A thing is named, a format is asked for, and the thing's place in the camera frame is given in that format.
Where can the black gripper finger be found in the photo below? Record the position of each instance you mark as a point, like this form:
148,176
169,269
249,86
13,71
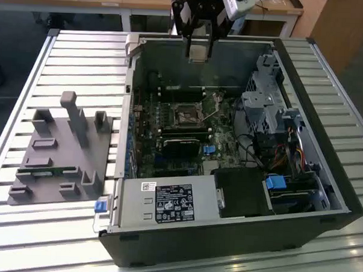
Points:
189,49
211,48

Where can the silver square CPU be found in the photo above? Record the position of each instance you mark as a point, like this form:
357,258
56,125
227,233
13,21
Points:
199,54

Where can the CPU socket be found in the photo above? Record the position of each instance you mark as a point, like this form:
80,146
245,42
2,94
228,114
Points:
185,115

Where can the pale blue teach pendant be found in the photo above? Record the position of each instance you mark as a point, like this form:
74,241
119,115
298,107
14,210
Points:
236,27

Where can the grey metal drive cage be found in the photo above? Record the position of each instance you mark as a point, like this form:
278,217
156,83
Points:
258,100

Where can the green motherboard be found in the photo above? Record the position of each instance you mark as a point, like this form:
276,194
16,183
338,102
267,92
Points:
226,144

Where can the black graphics card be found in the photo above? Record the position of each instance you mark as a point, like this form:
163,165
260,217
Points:
181,149

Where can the blue plastic connector clip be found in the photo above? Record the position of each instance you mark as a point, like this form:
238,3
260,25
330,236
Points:
208,149

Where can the silver finned heatsink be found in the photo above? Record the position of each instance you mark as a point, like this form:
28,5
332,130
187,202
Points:
210,167

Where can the wooden cabinet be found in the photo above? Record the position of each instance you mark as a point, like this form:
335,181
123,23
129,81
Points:
340,28

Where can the black plastic fan shroud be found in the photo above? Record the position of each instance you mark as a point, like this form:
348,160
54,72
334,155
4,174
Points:
242,193

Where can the blue disk carrier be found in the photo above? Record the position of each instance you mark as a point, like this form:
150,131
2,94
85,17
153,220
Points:
276,182

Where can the grey power supply unit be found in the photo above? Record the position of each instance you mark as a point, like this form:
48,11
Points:
133,200

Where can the grey parts rack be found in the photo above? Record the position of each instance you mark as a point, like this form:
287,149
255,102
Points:
66,155

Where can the green RAM stick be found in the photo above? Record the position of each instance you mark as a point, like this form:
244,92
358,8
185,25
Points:
59,170

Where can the blue case latch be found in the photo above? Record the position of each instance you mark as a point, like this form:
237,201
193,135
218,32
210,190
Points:
100,207

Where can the black open PC case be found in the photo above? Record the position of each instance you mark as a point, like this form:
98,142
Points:
224,252

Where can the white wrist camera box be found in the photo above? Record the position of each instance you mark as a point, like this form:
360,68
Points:
235,7

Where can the wooden desk white frame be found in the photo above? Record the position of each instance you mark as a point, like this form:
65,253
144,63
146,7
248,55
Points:
139,4

